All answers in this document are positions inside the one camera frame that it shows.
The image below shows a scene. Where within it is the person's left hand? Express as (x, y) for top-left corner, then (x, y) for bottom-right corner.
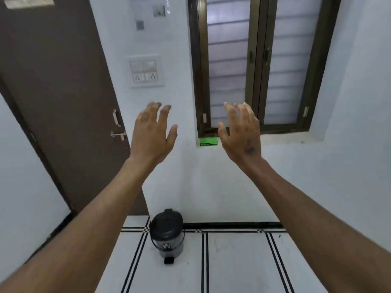
(130, 101), (178, 173)

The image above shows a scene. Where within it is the person's right hand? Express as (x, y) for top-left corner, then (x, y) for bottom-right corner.
(217, 102), (263, 171)

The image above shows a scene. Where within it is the grey pedal trash bin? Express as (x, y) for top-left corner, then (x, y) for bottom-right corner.
(149, 209), (185, 265)

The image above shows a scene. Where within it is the person's right forearm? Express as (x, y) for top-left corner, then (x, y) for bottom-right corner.
(241, 158), (391, 293)

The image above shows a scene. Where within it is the person's left forearm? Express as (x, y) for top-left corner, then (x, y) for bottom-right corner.
(0, 155), (165, 293)

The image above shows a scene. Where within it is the dark brown frosted window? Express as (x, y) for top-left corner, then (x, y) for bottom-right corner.
(187, 0), (343, 138)

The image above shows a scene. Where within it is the brown door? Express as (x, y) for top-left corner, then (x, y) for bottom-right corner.
(0, 0), (150, 216)

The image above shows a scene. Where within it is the white tape strip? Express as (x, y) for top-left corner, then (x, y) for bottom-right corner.
(3, 0), (55, 9)

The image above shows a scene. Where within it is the white switch panel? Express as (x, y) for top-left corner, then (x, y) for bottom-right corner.
(125, 55), (165, 89)

